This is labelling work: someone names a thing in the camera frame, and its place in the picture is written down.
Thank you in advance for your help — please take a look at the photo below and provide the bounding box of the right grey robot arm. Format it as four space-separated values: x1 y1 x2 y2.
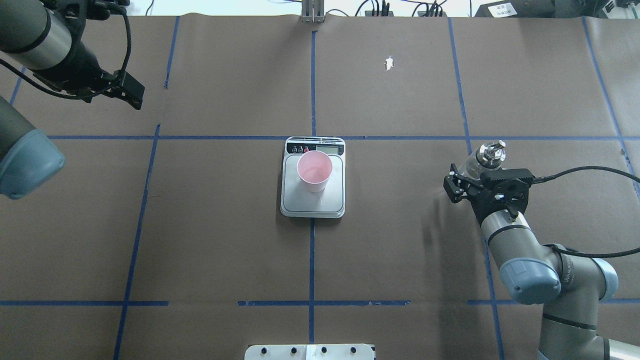
443 164 639 360

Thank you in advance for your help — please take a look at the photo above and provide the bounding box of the aluminium frame post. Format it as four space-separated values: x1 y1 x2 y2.
300 0 326 24

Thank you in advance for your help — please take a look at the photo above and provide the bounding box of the pink plastic cup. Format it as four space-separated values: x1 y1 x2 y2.
295 150 333 193

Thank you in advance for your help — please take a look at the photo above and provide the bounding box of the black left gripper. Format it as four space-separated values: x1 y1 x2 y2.
32 0 146 111

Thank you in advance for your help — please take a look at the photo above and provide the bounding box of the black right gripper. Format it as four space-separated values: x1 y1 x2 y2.
443 162 535 225

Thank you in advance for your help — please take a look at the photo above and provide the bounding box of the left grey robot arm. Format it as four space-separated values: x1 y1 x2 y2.
0 0 146 200

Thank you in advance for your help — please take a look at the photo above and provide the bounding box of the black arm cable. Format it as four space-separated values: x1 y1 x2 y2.
531 166 640 260
0 7 133 101

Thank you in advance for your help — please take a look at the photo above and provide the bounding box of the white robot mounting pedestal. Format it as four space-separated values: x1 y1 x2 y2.
244 343 377 360

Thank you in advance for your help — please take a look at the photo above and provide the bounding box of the white digital kitchen scale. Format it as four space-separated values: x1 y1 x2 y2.
279 136 346 219

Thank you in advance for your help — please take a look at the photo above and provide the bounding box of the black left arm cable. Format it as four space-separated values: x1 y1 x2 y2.
0 7 133 101

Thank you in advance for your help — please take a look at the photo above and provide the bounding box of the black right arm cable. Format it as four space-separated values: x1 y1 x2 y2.
531 166 640 260

